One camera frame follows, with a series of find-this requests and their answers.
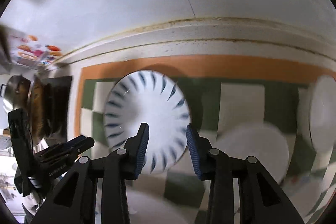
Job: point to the colourful wall sticker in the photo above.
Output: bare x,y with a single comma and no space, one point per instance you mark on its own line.
31,51

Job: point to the white plate grey flower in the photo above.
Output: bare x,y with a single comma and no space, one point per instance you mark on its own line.
261,140

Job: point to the white plate blue stripes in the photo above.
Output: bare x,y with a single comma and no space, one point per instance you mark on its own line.
153,98

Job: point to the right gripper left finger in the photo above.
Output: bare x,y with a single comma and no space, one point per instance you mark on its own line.
125,163

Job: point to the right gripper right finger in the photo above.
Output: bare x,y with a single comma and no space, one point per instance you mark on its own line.
212,164

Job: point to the green checkered orange-edged mat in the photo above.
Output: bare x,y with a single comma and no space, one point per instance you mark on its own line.
221,90

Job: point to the metal frying pan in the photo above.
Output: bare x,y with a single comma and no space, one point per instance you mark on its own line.
21,93

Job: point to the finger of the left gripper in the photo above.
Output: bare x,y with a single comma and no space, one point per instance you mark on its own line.
75,146

